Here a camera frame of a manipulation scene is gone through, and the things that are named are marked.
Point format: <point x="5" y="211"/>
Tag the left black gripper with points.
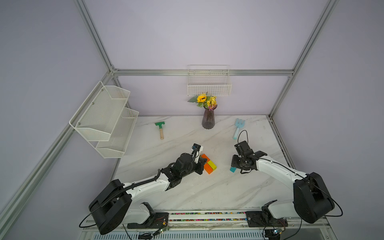
<point x="200" y="165"/>

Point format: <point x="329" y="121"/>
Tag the yellow rectangular block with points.
<point x="212" y="165"/>

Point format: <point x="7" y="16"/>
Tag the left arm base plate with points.
<point x="145" y="217"/>

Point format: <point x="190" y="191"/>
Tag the yellow artificial flower bouquet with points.
<point x="205" y="101"/>

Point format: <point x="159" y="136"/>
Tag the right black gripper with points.
<point x="234" y="163"/>

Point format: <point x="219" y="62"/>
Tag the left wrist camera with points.
<point x="196" y="152"/>

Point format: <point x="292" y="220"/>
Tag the light blue toy fork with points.
<point x="239" y="123"/>

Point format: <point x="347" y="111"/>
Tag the orange block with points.
<point x="205" y="157"/>
<point x="208" y="168"/>

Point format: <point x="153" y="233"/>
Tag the white two-tier mesh shelf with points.
<point x="105" y="121"/>

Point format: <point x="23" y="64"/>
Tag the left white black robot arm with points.
<point x="120" y="203"/>

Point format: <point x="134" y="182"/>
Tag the white wire wall basket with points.
<point x="212" y="80"/>

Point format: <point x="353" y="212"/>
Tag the aluminium front rail frame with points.
<point x="217" y="225"/>

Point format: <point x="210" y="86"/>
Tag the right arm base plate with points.
<point x="264" y="218"/>

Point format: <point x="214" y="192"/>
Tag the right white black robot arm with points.
<point x="311" y="198"/>

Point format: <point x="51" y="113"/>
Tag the green toy rake wooden handle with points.
<point x="160" y="125"/>

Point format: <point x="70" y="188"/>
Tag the dark ribbed glass vase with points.
<point x="208" y="121"/>

